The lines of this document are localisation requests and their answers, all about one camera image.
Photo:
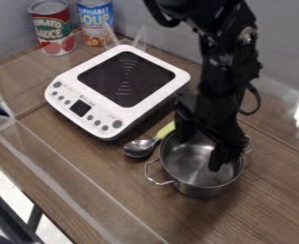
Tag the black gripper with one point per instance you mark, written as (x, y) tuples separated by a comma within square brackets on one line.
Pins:
[(209, 111)]

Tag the silver steel pot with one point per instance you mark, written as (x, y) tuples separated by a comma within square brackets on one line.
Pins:
[(184, 162)]

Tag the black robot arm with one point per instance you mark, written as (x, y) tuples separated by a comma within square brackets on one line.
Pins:
[(225, 25)]

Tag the white and black stove top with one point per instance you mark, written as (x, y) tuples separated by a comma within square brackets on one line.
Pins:
[(110, 91)]

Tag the yellow-green corn cob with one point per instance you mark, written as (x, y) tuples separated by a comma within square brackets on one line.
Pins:
[(165, 130)]

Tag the silver metal spoon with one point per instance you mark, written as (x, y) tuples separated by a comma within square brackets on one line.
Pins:
[(140, 148)]

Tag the clear acrylic barrier panel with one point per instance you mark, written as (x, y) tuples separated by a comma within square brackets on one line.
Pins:
[(113, 222)]

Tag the alphabet soup can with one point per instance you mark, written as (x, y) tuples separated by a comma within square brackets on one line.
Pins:
[(94, 14)]

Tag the tomato sauce can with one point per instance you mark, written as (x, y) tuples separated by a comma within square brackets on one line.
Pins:
[(53, 27)]

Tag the black metal table leg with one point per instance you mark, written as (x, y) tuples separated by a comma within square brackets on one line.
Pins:
[(17, 232)]

